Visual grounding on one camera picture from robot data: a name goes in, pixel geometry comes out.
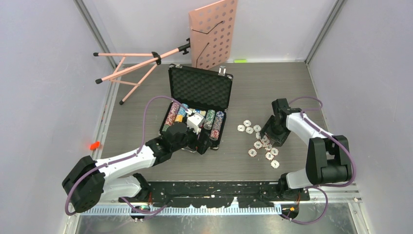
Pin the blue yellow chip stack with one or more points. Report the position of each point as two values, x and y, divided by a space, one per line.
182 112

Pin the orange clip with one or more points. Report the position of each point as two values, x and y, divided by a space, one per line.
94 146

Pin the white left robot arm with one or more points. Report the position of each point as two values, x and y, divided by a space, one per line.
91 181

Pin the green white chip stack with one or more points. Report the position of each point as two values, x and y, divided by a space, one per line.
209 119

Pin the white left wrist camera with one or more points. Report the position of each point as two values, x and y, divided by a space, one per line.
195 121

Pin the green poker chip stack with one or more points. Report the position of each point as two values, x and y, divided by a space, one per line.
165 127

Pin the black poker set case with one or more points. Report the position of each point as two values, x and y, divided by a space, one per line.
201 90

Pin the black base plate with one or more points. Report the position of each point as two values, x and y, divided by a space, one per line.
216 194

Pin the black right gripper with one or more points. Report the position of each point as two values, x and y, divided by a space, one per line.
280 139

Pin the pink music stand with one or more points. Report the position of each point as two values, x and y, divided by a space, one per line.
209 43

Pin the red white chip stack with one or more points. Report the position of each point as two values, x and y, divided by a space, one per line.
174 109

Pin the blue red chip stack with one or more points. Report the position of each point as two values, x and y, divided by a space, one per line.
216 127

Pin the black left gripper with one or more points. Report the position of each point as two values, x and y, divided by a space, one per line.
202 146

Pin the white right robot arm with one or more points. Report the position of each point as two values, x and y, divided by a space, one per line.
328 161

